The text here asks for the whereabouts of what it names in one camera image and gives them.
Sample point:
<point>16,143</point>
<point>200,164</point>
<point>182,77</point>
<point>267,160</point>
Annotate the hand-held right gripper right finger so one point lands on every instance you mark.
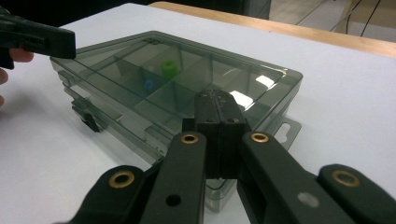
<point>230,124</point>

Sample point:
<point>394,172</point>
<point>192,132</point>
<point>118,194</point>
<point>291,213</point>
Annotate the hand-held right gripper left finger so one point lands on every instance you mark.
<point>208,124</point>

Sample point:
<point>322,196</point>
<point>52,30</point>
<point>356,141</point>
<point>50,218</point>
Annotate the grey transparent compartment box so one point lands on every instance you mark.
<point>202,68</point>

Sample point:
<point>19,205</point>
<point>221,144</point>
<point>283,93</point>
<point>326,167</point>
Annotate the small green plastic cap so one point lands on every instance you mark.
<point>169,69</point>

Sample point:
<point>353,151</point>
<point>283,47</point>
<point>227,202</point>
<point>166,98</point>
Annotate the small blue plastic cap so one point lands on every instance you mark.
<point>149,84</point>

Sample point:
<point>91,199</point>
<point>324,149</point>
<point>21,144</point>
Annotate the white table sheet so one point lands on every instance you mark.
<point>342,93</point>

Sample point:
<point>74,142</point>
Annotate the wooden step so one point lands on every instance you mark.
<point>386,15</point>

